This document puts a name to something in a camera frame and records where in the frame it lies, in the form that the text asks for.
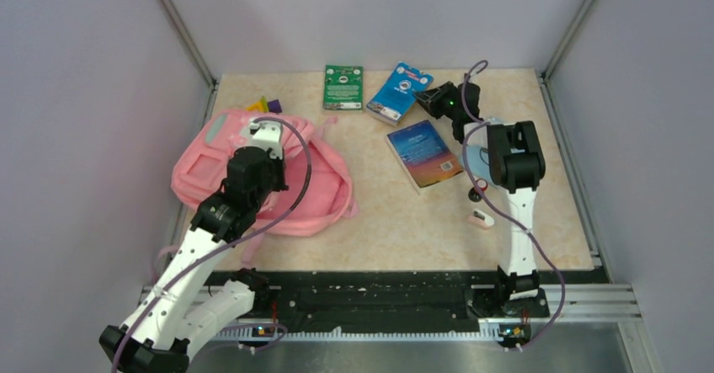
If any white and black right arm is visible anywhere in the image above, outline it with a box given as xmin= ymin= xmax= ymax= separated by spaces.
xmin=413 ymin=82 xmax=546 ymax=316

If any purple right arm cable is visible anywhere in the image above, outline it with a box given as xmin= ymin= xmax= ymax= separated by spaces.
xmin=461 ymin=59 xmax=567 ymax=352

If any blue paperback book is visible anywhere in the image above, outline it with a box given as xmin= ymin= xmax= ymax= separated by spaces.
xmin=366 ymin=62 xmax=434 ymax=125

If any aluminium frame rail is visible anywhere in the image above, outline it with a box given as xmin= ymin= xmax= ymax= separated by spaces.
xmin=120 ymin=284 xmax=659 ymax=373

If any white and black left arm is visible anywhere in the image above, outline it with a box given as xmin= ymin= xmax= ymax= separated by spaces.
xmin=99 ymin=146 xmax=287 ymax=372

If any green paperback book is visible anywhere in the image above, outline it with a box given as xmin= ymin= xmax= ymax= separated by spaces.
xmin=322 ymin=65 xmax=364 ymax=112

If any yellow and purple toy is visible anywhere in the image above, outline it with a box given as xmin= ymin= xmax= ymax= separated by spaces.
xmin=246 ymin=96 xmax=283 ymax=114

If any pink student backpack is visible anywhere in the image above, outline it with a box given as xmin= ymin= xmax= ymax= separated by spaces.
xmin=171 ymin=109 xmax=355 ymax=267

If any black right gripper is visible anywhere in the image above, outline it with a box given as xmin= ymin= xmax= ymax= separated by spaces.
xmin=412 ymin=83 xmax=460 ymax=122

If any pink and white eraser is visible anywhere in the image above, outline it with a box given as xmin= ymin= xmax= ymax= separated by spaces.
xmin=467 ymin=209 xmax=495 ymax=230

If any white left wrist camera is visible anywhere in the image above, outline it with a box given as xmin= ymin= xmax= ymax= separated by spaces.
xmin=240 ymin=119 xmax=284 ymax=160

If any light blue thin booklet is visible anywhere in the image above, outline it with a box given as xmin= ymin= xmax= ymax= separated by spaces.
xmin=461 ymin=117 xmax=503 ymax=185

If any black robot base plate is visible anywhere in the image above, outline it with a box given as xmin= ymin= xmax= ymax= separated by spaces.
xmin=209 ymin=269 xmax=551 ymax=335

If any sunset cover paperback book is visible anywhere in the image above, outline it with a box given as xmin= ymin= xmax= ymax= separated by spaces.
xmin=386 ymin=120 xmax=463 ymax=194

